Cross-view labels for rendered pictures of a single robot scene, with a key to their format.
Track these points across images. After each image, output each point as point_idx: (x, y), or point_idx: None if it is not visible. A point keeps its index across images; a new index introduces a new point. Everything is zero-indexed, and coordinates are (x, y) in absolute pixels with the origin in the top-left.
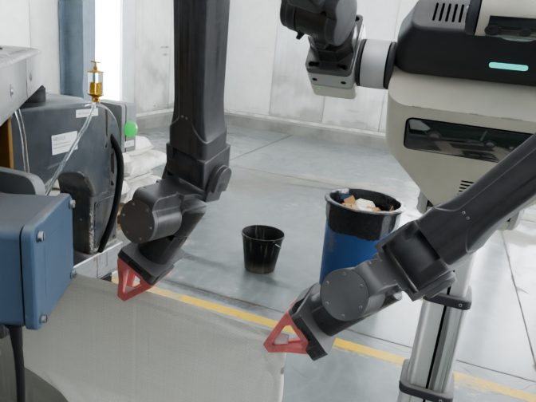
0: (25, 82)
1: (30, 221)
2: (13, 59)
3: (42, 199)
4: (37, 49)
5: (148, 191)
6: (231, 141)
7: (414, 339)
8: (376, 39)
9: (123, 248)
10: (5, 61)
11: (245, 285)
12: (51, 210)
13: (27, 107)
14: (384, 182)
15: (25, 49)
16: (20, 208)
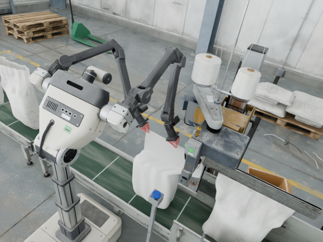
0: (200, 103)
1: (185, 94)
2: (198, 94)
3: (187, 99)
4: (209, 116)
5: (175, 114)
6: None
7: (70, 195)
8: (110, 106)
9: (178, 131)
10: (196, 90)
11: None
12: (184, 96)
13: (205, 120)
14: None
15: (211, 114)
16: (188, 97)
